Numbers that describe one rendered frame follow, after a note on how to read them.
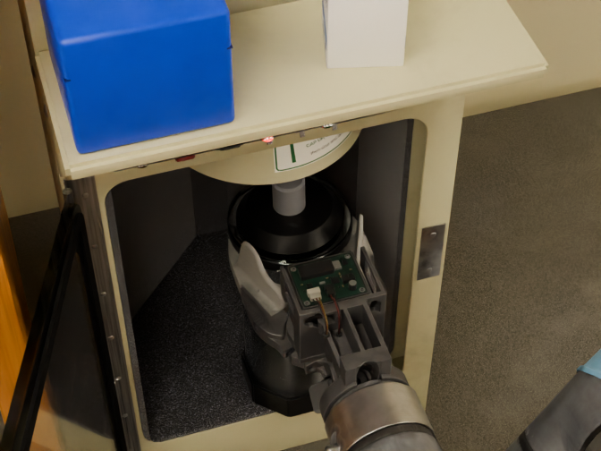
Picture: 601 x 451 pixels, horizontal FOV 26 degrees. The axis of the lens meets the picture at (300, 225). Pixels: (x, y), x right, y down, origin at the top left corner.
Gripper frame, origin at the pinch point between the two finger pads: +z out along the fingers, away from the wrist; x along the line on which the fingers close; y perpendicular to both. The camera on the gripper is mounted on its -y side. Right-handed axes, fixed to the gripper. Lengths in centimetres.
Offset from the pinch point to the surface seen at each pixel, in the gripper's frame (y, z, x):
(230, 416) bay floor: -20.2, -2.9, 7.3
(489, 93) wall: -28, 40, -39
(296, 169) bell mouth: 10.7, -2.2, 0.1
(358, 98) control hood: 29.1, -14.7, -0.2
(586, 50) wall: -24, 39, -51
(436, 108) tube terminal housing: 15.6, -3.8, -10.9
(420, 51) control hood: 29.1, -11.6, -5.7
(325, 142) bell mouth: 11.8, -1.1, -2.7
